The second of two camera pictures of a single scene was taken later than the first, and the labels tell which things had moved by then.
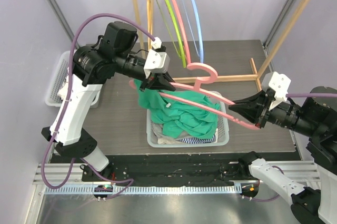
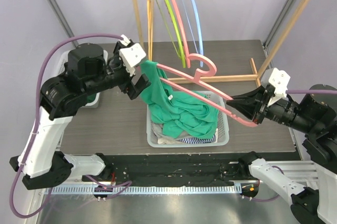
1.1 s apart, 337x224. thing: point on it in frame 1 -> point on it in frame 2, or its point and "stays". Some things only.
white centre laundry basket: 223,130 stays
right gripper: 262,108 stays
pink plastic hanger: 197,86 -> 197,79
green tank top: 178,117 stays
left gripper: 152,81 -> 129,87
